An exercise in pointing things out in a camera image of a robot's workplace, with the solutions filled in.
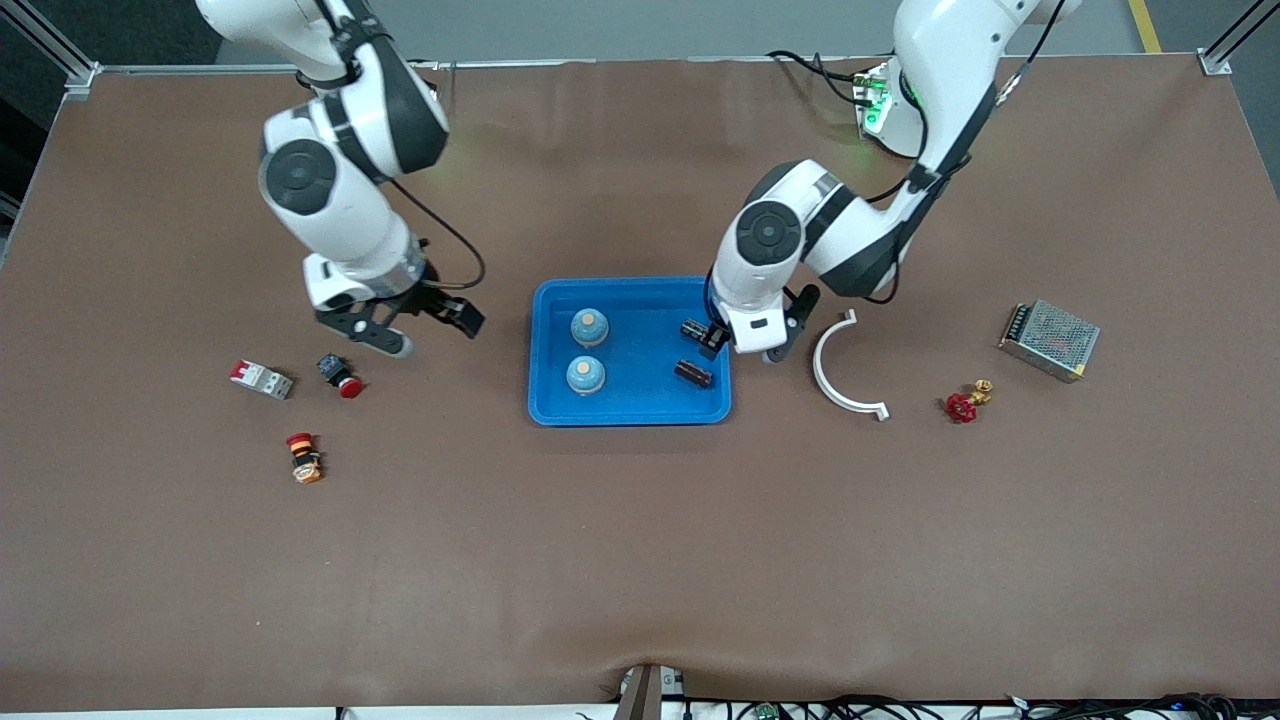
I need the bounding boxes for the black base cable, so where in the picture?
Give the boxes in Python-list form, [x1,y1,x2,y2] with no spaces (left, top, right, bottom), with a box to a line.
[768,50,881,109]

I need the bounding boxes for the white curved plastic bracket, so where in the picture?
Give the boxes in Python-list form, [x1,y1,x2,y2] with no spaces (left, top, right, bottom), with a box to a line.
[812,309,891,422]

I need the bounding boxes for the red orange emergency stop button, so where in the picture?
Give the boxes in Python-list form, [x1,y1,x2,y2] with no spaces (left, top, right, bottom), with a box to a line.
[285,432,325,486]

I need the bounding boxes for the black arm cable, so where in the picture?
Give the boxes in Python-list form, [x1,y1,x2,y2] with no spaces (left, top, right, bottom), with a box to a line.
[388,178,488,293]
[865,0,1066,306]

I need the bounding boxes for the white red circuit breaker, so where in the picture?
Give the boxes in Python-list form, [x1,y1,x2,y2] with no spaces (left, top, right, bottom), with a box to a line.
[229,360,295,401]

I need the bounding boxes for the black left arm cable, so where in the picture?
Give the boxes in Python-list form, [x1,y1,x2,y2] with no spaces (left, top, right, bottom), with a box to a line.
[865,0,1066,306]

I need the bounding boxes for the metal mesh power supply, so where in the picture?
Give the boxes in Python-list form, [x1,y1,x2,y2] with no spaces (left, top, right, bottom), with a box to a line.
[998,299,1102,384]

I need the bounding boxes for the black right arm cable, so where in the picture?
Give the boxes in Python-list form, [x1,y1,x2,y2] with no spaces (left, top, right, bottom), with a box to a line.
[388,178,488,293]

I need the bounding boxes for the grey table edge clamp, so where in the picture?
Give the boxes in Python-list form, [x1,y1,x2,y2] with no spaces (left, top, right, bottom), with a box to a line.
[612,663,687,720]

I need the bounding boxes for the red push button switch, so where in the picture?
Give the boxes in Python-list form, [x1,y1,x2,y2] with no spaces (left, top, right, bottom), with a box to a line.
[316,352,365,400]

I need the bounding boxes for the red handle brass valve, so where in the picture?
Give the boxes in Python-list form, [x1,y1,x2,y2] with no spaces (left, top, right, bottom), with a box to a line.
[946,379,995,425]

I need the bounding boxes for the blue plastic tray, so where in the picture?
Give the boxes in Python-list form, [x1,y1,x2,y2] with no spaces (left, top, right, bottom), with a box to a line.
[528,276,733,428]

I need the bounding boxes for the aluminium frame post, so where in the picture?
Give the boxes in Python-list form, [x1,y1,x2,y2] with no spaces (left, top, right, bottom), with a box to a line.
[1198,0,1280,77]
[0,0,101,99]

